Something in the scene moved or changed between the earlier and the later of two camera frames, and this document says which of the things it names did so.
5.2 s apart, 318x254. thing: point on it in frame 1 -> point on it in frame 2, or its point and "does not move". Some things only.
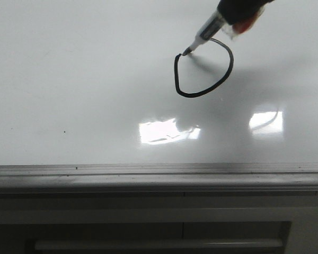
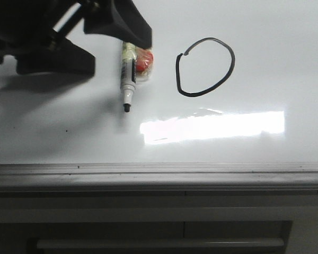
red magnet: (241, 27) -> (143, 63)
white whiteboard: (106, 82) does not move
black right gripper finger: (234, 11) -> (121, 19)
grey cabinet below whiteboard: (295, 222) does not move
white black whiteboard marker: (215, 23) -> (128, 73)
